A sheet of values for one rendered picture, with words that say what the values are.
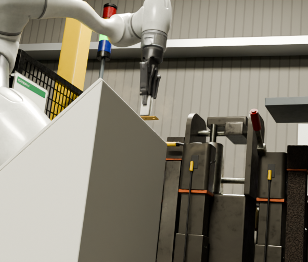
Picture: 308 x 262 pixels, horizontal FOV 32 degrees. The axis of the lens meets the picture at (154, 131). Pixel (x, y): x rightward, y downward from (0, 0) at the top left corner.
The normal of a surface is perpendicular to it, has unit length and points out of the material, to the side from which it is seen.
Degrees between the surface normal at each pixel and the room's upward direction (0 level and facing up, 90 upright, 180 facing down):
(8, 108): 61
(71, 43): 90
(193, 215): 90
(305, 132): 90
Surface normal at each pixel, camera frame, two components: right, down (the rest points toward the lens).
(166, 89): -0.28, -0.28
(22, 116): 0.29, -0.68
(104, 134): 0.96, 0.03
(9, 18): 0.46, 0.59
